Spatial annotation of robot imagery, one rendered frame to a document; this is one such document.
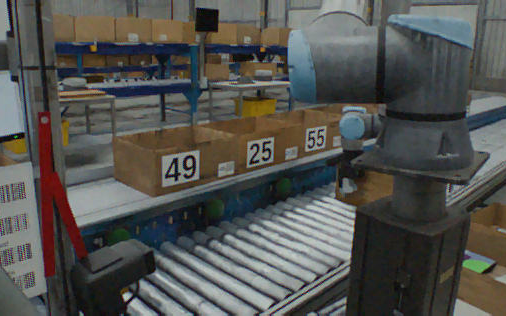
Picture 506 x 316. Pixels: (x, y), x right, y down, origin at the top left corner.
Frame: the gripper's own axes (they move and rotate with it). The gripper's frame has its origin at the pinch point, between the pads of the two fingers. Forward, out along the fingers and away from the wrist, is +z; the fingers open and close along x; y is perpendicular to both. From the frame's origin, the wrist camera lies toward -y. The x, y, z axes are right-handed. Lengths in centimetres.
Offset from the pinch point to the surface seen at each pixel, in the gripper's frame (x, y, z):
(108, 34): 148, -480, -68
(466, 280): -37, 62, -1
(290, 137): -1.2, -28.7, -19.6
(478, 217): 11, 51, -2
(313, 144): 16.3, -28.6, -13.7
